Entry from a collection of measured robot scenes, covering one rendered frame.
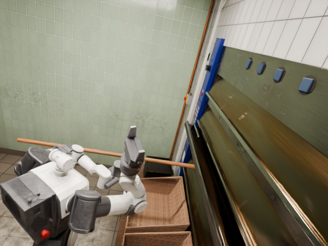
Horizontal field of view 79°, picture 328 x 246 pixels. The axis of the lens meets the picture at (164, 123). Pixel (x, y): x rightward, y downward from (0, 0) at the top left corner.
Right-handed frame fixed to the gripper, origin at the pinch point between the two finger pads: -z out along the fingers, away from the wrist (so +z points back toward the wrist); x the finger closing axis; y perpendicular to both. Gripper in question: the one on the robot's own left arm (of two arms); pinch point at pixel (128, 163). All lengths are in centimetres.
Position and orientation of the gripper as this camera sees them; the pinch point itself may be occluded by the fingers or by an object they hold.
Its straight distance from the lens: 150.1
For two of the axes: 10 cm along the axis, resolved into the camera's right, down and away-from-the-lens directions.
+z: -5.3, 2.4, -8.1
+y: 8.2, 3.8, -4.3
